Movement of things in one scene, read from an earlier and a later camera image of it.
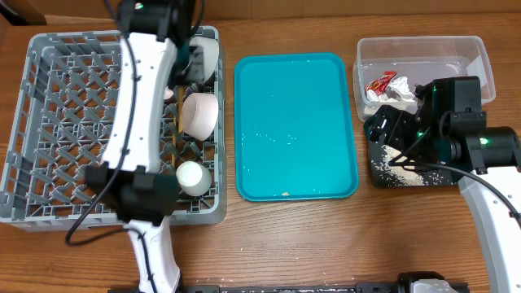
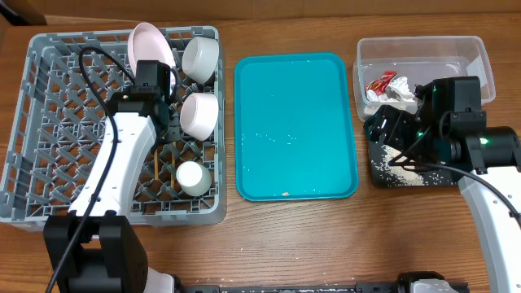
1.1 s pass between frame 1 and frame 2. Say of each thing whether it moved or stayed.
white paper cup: stayed
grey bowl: stayed
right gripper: stayed
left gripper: moved
